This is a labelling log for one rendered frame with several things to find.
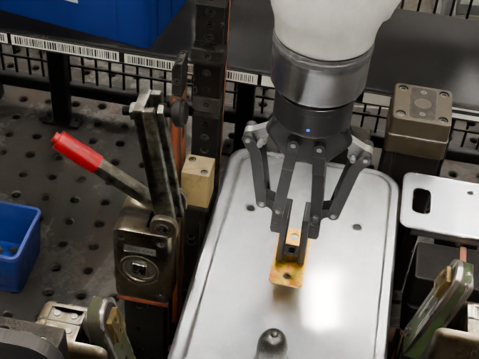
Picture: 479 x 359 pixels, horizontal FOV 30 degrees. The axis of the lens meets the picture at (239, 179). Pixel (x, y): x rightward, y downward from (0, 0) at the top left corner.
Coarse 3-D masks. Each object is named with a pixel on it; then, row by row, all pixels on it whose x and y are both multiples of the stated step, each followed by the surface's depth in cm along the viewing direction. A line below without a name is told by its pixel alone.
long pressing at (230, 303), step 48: (240, 192) 110; (288, 192) 111; (384, 192) 112; (240, 240) 105; (336, 240) 106; (384, 240) 106; (192, 288) 99; (240, 288) 99; (288, 288) 100; (336, 288) 100; (384, 288) 101; (192, 336) 94; (240, 336) 95; (288, 336) 95; (336, 336) 96; (384, 336) 96
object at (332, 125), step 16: (288, 112) 82; (304, 112) 81; (320, 112) 81; (336, 112) 81; (352, 112) 84; (272, 128) 86; (288, 128) 83; (304, 128) 82; (320, 128) 82; (336, 128) 83; (304, 144) 87; (336, 144) 86; (304, 160) 88
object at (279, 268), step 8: (288, 232) 102; (296, 232) 102; (288, 240) 102; (296, 240) 102; (288, 248) 99; (296, 248) 100; (288, 256) 99; (296, 256) 99; (272, 264) 99; (280, 264) 99; (288, 264) 99; (296, 264) 99; (304, 264) 99; (272, 272) 98; (280, 272) 98; (288, 272) 98; (296, 272) 98; (304, 272) 98; (272, 280) 97; (280, 280) 97; (288, 280) 97; (296, 280) 97
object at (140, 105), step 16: (144, 96) 89; (160, 96) 89; (128, 112) 89; (144, 112) 87; (160, 112) 88; (176, 112) 87; (144, 128) 89; (160, 128) 92; (144, 144) 90; (160, 144) 90; (144, 160) 92; (160, 160) 91; (160, 176) 93; (176, 176) 97; (160, 192) 94; (176, 192) 98; (160, 208) 96
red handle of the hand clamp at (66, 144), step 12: (60, 144) 94; (72, 144) 94; (72, 156) 94; (84, 156) 94; (96, 156) 95; (84, 168) 95; (96, 168) 95; (108, 168) 96; (108, 180) 96; (120, 180) 96; (132, 180) 97; (132, 192) 97; (144, 192) 97; (144, 204) 98
